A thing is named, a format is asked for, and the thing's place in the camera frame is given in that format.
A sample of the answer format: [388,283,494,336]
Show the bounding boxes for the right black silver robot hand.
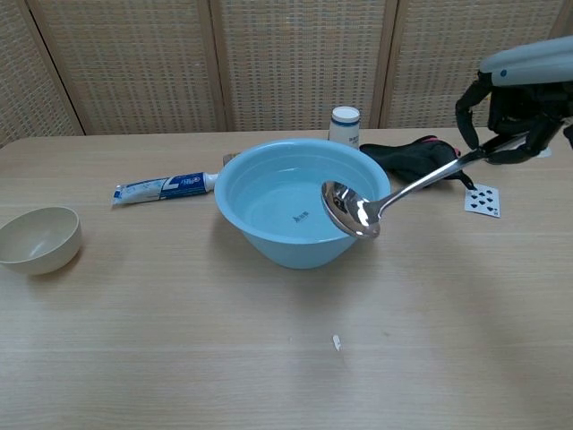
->
[455,35,573,167]

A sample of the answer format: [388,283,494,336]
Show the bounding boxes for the light blue plastic basin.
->
[213,138,392,271]

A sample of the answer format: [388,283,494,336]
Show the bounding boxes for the metal ladle black handle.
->
[320,133,531,239]

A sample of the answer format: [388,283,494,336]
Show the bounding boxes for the black cloth glove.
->
[358,135,476,191]

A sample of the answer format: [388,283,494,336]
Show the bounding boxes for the spades playing card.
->
[463,182,502,219]

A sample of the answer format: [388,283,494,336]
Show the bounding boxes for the white blue toothpaste tube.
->
[111,171,221,210]

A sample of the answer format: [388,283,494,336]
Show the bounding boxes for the small beige bowl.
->
[0,205,84,276]

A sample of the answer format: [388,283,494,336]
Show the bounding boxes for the woven bamboo folding screen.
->
[0,0,573,150]

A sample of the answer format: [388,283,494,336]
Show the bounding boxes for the white paper cup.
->
[328,106,361,151]

